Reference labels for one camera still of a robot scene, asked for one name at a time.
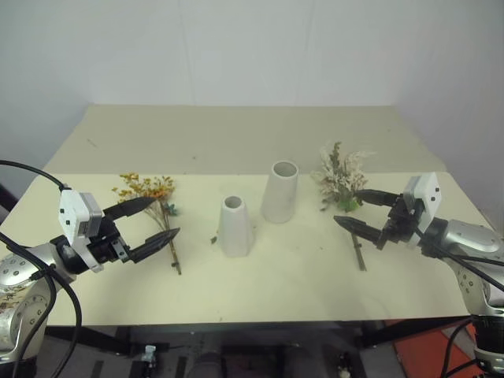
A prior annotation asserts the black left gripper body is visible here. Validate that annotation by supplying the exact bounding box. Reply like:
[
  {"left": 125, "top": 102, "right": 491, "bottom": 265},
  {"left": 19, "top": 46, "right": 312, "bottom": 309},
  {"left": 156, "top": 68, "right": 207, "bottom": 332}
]
[{"left": 87, "top": 216, "right": 132, "bottom": 266}]

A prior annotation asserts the large white tapered vase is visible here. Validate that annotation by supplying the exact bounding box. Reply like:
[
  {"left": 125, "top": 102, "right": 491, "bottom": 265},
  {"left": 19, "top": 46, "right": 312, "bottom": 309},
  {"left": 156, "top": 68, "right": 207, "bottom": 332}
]
[{"left": 260, "top": 160, "right": 300, "bottom": 224}]

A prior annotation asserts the red floor mat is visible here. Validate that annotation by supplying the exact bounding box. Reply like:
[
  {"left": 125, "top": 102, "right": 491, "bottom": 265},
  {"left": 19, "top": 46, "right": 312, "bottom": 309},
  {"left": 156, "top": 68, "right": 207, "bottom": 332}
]
[{"left": 387, "top": 321, "right": 480, "bottom": 378}]

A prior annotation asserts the orange dried flower bunch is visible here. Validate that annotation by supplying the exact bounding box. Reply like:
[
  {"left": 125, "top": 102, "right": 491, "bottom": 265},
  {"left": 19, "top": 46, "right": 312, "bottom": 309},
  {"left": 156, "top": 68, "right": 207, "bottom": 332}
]
[{"left": 111, "top": 171, "right": 183, "bottom": 276}]

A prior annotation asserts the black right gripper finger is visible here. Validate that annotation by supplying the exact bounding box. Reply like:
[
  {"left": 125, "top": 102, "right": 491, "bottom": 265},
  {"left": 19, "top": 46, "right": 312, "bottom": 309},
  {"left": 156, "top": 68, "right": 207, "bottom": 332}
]
[
  {"left": 357, "top": 189, "right": 405, "bottom": 208},
  {"left": 333, "top": 215, "right": 384, "bottom": 246}
]

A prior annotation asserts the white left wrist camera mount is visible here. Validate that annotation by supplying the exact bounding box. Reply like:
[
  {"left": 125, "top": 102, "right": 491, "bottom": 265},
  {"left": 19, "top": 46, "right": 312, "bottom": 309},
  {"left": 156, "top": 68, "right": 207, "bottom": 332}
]
[{"left": 57, "top": 189, "right": 105, "bottom": 274}]

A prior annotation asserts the small white tapered vase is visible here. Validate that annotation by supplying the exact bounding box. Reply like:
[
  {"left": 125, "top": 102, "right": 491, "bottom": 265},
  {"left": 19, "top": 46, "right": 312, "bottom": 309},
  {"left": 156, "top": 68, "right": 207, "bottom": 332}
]
[{"left": 216, "top": 195, "right": 255, "bottom": 258}]

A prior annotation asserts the dark rounded robot part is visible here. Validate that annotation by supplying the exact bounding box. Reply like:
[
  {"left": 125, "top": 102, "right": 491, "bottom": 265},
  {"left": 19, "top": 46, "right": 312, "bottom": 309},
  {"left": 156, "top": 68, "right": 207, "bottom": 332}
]
[{"left": 187, "top": 350, "right": 237, "bottom": 378}]

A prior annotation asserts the black table frame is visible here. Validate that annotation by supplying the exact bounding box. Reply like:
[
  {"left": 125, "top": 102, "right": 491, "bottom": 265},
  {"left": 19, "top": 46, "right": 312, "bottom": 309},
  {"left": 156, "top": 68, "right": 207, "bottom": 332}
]
[{"left": 35, "top": 317, "right": 480, "bottom": 378}]

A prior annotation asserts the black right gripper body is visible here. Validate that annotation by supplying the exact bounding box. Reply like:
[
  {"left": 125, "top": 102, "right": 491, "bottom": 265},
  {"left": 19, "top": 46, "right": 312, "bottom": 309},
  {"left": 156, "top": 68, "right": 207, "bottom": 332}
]
[{"left": 376, "top": 195, "right": 425, "bottom": 251}]

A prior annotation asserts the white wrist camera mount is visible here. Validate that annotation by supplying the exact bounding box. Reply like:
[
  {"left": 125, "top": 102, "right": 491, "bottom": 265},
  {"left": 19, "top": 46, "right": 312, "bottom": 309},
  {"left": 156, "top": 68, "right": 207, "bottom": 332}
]
[
  {"left": 402, "top": 171, "right": 440, "bottom": 250},
  {"left": 57, "top": 189, "right": 105, "bottom": 274}
]

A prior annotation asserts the white dried flower bunch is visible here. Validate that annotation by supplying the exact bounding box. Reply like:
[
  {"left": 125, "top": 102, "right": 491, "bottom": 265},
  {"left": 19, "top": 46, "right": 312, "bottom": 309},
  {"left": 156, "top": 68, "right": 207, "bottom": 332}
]
[{"left": 310, "top": 141, "right": 377, "bottom": 272}]

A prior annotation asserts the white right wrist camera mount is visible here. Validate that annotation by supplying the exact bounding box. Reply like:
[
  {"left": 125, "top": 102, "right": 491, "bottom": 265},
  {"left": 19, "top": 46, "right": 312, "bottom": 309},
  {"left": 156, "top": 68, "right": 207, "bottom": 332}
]
[{"left": 402, "top": 171, "right": 440, "bottom": 250}]

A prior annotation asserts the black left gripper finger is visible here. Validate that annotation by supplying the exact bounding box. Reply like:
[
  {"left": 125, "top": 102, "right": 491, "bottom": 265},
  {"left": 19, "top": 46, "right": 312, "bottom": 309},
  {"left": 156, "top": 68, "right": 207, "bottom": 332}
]
[
  {"left": 126, "top": 227, "right": 181, "bottom": 264},
  {"left": 102, "top": 196, "right": 158, "bottom": 220}
]

